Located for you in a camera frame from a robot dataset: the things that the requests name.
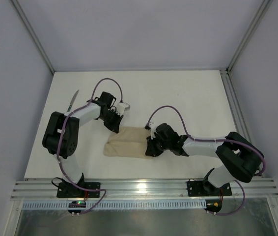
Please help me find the right controller board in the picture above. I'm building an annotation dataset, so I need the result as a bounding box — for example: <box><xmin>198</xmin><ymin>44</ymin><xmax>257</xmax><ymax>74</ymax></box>
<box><xmin>204</xmin><ymin>199</ymin><xmax>222</xmax><ymax>214</ymax></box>

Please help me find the front aluminium rail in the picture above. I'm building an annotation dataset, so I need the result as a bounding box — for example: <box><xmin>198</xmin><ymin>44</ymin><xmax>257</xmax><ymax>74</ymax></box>
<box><xmin>10</xmin><ymin>177</ymin><xmax>278</xmax><ymax>201</ymax></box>

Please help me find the frame post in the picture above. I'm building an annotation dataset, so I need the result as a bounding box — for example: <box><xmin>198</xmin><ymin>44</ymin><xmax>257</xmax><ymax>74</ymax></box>
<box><xmin>226</xmin><ymin>0</ymin><xmax>273</xmax><ymax>73</ymax></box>
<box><xmin>10</xmin><ymin>0</ymin><xmax>56</xmax><ymax>75</ymax></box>

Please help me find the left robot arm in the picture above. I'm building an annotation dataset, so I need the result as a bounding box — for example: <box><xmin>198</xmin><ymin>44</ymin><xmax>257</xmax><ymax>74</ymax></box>
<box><xmin>42</xmin><ymin>92</ymin><xmax>128</xmax><ymax>198</ymax></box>

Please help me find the left controller board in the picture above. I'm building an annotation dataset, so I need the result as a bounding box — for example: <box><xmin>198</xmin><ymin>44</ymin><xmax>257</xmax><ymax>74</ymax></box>
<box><xmin>67</xmin><ymin>200</ymin><xmax>86</xmax><ymax>216</ymax></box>

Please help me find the controller board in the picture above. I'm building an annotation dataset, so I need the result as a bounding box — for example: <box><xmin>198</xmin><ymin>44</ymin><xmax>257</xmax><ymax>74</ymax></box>
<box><xmin>204</xmin><ymin>199</ymin><xmax>222</xmax><ymax>214</ymax></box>
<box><xmin>67</xmin><ymin>200</ymin><xmax>86</xmax><ymax>216</ymax></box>

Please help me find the left frame post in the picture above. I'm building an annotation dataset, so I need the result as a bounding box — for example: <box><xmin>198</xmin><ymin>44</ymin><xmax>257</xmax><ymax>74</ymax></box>
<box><xmin>10</xmin><ymin>0</ymin><xmax>56</xmax><ymax>75</ymax></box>

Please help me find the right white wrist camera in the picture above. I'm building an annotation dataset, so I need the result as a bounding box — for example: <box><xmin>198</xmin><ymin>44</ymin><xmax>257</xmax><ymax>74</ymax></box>
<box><xmin>144</xmin><ymin>121</ymin><xmax>157</xmax><ymax>139</ymax></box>

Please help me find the beige cloth napkin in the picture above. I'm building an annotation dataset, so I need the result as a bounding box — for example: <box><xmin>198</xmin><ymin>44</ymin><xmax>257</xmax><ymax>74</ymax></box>
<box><xmin>103</xmin><ymin>127</ymin><xmax>152</xmax><ymax>159</ymax></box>

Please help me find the slotted cable duct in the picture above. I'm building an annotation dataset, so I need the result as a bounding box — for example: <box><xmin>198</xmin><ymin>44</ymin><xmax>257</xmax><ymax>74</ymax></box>
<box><xmin>22</xmin><ymin>199</ymin><xmax>205</xmax><ymax>210</ymax></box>

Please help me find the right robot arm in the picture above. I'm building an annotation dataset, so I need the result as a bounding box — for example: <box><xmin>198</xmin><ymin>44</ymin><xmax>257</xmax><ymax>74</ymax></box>
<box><xmin>145</xmin><ymin>123</ymin><xmax>265</xmax><ymax>196</ymax></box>

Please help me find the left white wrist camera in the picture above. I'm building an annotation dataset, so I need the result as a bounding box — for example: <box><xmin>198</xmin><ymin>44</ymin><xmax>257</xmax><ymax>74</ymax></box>
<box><xmin>116</xmin><ymin>102</ymin><xmax>130</xmax><ymax>116</ymax></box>

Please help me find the right aluminium side rail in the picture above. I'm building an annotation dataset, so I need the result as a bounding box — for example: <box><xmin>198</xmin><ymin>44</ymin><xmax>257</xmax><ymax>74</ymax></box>
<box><xmin>219</xmin><ymin>69</ymin><xmax>263</xmax><ymax>178</ymax></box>

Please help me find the right frame post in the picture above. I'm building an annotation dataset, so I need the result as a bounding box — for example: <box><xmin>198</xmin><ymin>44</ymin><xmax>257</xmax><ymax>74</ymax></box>
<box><xmin>226</xmin><ymin>0</ymin><xmax>273</xmax><ymax>73</ymax></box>

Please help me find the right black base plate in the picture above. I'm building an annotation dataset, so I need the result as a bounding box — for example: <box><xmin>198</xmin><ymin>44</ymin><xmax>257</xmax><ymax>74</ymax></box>
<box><xmin>186</xmin><ymin>179</ymin><xmax>232</xmax><ymax>197</ymax></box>

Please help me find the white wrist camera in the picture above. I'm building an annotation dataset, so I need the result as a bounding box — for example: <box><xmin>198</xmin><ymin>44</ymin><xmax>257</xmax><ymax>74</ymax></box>
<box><xmin>144</xmin><ymin>121</ymin><xmax>157</xmax><ymax>139</ymax></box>
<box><xmin>116</xmin><ymin>102</ymin><xmax>130</xmax><ymax>116</ymax></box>

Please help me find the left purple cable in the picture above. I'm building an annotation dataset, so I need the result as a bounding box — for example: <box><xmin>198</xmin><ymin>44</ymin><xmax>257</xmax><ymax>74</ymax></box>
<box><xmin>55</xmin><ymin>78</ymin><xmax>124</xmax><ymax>216</ymax></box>

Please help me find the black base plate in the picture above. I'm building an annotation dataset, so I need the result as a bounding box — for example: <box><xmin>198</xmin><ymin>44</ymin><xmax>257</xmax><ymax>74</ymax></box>
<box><xmin>186</xmin><ymin>179</ymin><xmax>232</xmax><ymax>197</ymax></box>
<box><xmin>56</xmin><ymin>182</ymin><xmax>101</xmax><ymax>199</ymax></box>

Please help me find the green handled knife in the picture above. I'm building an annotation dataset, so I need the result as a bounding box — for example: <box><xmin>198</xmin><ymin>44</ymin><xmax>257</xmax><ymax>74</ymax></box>
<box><xmin>67</xmin><ymin>90</ymin><xmax>80</xmax><ymax>112</ymax></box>

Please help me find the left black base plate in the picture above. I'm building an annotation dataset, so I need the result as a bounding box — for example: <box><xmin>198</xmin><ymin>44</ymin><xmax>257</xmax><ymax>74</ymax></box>
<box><xmin>56</xmin><ymin>182</ymin><xmax>101</xmax><ymax>199</ymax></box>

